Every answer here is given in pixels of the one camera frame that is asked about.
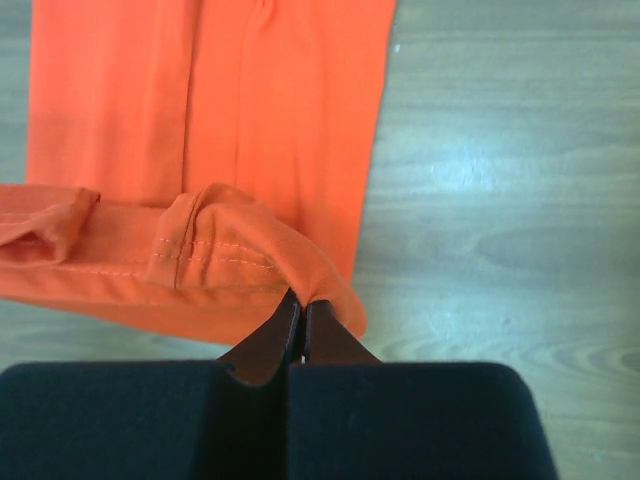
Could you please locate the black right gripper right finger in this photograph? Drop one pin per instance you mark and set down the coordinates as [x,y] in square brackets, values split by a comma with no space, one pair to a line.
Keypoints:
[351,416]

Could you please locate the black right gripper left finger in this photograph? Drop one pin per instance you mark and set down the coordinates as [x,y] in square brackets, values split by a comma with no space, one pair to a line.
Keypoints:
[193,419]

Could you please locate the orange t shirt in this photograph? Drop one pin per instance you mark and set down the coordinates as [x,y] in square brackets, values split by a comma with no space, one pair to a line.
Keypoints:
[191,162]

